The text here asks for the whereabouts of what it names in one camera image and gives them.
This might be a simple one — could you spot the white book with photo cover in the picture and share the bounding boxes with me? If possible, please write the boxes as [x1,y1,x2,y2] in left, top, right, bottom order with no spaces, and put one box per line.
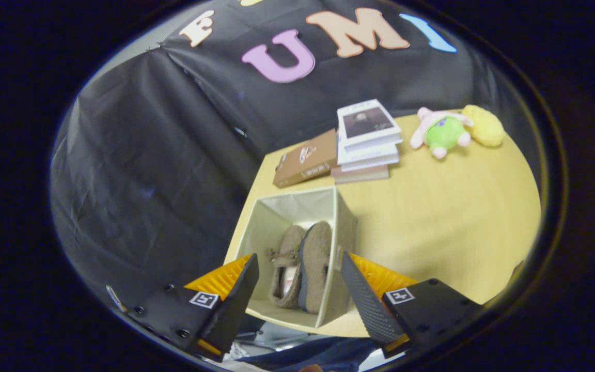
[337,99,403,153]

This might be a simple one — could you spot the grey fabric storage box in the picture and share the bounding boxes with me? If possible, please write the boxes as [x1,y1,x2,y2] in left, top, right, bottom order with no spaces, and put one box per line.
[224,186,359,330]

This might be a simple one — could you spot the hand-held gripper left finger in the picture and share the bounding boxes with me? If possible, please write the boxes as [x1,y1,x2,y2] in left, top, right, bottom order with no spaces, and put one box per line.
[127,253,260,362]

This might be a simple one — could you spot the yellow plush toy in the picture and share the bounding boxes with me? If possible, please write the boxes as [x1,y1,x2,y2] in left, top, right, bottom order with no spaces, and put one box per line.
[462,104,506,148]

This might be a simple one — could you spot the green and pink plush toy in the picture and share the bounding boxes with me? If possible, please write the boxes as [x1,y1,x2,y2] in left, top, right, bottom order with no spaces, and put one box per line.
[410,107,475,159]

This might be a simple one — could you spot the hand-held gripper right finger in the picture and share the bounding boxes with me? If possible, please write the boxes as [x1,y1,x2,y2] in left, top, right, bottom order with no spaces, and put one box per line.
[340,252,484,357]

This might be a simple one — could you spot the brown book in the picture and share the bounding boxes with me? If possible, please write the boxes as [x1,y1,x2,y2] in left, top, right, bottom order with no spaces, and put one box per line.
[273,128,339,189]

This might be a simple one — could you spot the brown fuzzy slipper shoe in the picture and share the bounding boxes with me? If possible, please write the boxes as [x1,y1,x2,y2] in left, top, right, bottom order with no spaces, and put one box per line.
[297,221,333,314]
[268,225,306,309]

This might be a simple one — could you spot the black backdrop cloth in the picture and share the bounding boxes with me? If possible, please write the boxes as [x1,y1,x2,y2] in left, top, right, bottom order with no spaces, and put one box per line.
[50,0,541,311]

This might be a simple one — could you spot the plain white book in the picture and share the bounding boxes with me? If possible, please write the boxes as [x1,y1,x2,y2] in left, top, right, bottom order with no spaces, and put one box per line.
[337,142,400,173]

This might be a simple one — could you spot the beige book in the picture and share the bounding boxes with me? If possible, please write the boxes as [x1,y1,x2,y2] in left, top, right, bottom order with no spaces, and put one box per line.
[331,164,390,184]

